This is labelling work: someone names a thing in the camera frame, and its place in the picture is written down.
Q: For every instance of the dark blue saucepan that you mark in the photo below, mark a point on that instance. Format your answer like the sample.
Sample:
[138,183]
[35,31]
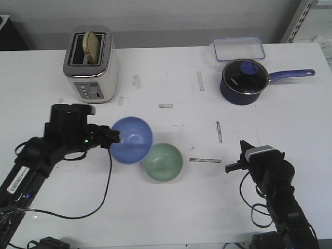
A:
[246,99]

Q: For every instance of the white silver toaster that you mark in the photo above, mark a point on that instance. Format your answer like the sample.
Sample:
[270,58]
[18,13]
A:
[92,83]

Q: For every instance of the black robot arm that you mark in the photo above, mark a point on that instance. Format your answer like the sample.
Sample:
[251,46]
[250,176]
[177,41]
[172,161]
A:
[273,177]
[67,132]

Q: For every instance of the white metal shelving rack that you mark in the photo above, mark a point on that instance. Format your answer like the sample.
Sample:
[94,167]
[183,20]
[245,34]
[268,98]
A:
[311,20]

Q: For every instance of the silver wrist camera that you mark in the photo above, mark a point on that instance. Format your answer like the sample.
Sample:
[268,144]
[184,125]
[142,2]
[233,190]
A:
[257,150]
[86,109]

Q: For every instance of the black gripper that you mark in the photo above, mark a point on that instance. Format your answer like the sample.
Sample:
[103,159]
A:
[101,136]
[257,164]

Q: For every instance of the clear plastic food container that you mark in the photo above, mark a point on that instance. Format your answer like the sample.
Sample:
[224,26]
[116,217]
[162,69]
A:
[231,48]

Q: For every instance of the glass pot lid blue knob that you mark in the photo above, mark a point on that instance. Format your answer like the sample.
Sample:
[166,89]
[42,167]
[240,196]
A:
[245,76]

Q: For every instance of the slice of toast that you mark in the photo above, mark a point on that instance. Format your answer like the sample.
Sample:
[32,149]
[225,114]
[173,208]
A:
[91,47]

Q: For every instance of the light blue bowl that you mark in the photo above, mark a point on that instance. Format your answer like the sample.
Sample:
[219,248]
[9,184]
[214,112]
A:
[136,140]

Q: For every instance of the light green bowl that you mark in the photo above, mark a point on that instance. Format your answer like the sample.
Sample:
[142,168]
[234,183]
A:
[164,162]

